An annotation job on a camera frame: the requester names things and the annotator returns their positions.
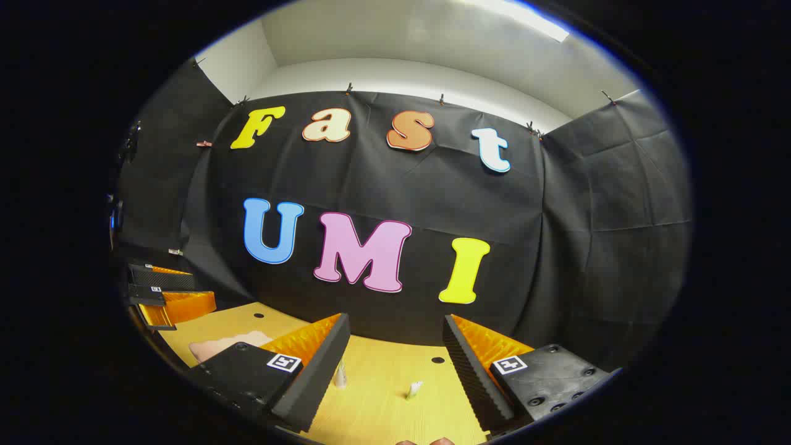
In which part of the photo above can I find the black backdrop cloth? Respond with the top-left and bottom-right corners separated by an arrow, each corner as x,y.
114,59 -> 693,371

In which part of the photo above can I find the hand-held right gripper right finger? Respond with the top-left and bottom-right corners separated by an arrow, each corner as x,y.
442,313 -> 622,434

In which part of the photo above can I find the pink suitcase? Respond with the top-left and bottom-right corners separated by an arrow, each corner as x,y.
188,330 -> 274,364

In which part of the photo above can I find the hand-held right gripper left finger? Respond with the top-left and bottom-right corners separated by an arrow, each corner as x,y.
184,312 -> 352,433

